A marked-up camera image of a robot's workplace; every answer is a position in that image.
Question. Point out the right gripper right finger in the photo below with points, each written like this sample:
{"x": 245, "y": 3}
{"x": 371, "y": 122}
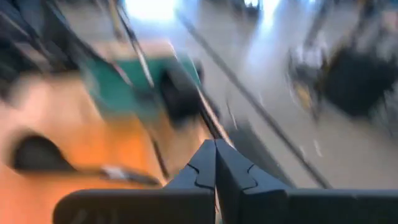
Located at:
{"x": 311, "y": 208}

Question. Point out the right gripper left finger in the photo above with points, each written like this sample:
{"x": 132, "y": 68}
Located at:
{"x": 140, "y": 208}

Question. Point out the orange translucent plastic bin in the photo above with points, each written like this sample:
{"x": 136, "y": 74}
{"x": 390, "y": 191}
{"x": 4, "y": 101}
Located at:
{"x": 93, "y": 140}

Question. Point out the green plastic bin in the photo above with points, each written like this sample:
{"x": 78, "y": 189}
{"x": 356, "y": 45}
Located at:
{"x": 118, "y": 93}

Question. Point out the black aluminium frame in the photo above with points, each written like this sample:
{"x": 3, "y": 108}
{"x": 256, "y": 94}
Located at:
{"x": 18, "y": 37}

